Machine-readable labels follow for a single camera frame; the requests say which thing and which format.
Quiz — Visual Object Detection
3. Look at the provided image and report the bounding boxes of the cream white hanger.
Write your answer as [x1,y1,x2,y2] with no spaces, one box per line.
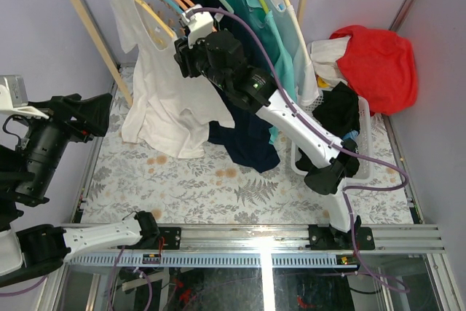
[265,0,310,68]

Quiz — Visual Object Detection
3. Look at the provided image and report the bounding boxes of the teal hanging shirt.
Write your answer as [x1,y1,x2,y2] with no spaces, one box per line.
[210,0,298,146]

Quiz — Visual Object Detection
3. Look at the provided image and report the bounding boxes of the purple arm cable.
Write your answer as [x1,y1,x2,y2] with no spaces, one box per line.
[187,7,411,294]
[0,276,48,297]

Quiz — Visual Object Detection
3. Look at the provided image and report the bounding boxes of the floral table cloth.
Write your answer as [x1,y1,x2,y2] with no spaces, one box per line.
[78,65,416,225]

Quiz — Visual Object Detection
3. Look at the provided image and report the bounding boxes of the light blue hanging shirt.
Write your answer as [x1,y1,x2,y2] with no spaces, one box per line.
[264,0,320,107]

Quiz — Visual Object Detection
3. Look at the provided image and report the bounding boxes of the navy blue hanging shirt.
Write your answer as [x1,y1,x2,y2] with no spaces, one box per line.
[180,0,281,174]

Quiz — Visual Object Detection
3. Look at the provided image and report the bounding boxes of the white laundry basket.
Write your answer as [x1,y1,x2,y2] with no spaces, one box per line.
[291,89,374,184]

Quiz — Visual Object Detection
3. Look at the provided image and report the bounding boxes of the red cloth pile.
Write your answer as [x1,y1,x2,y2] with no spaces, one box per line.
[330,25,419,116]

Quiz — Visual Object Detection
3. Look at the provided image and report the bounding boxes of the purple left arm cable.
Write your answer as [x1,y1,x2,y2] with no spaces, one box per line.
[0,276,48,297]

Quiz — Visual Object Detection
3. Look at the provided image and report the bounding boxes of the black clothes in basket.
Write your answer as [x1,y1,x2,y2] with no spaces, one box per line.
[294,82,360,178]

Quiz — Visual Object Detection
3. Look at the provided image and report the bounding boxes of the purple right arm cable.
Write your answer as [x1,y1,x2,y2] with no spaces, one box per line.
[187,7,411,294]

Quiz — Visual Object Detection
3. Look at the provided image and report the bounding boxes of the white t shirt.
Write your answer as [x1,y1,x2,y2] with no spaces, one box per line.
[110,0,235,159]

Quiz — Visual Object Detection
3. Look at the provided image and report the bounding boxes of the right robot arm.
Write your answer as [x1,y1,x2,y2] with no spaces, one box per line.
[174,31,374,250]

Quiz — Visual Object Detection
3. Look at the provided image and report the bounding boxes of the aluminium mounting rail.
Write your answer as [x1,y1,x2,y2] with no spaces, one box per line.
[54,224,449,253]

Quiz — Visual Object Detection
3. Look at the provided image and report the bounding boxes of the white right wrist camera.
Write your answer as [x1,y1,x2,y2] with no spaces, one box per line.
[181,4,215,49]

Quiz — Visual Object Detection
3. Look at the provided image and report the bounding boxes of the white crumpled cloth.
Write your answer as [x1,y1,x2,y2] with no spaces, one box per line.
[307,36,350,87]

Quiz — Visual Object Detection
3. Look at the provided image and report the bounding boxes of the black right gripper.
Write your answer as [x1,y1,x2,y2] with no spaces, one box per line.
[173,28,230,92]

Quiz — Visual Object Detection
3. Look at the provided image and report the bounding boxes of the pale yellow wavy hanger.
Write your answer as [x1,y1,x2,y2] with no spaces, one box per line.
[134,0,175,49]

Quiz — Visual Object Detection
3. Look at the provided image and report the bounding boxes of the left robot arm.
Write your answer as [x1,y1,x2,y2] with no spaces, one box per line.
[1,93,160,287]

